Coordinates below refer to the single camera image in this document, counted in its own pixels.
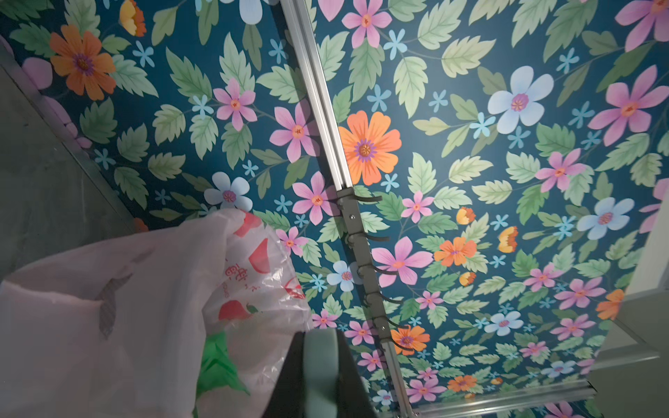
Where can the green paper scrap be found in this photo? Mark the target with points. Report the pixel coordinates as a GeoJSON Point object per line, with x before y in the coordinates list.
{"type": "Point", "coordinates": [219, 384]}

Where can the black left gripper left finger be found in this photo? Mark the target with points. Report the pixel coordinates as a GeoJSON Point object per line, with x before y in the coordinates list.
{"type": "Point", "coordinates": [288, 397]}

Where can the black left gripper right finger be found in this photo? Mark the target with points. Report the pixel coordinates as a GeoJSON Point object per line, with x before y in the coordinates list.
{"type": "Point", "coordinates": [352, 400]}

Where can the aluminium frame rails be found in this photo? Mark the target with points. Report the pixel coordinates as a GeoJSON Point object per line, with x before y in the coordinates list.
{"type": "Point", "coordinates": [296, 14]}

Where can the pale green dustpan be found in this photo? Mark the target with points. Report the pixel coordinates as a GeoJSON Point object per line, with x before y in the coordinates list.
{"type": "Point", "coordinates": [320, 367]}

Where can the black hook rail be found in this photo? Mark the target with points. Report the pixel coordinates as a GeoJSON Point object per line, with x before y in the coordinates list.
{"type": "Point", "coordinates": [358, 240]}

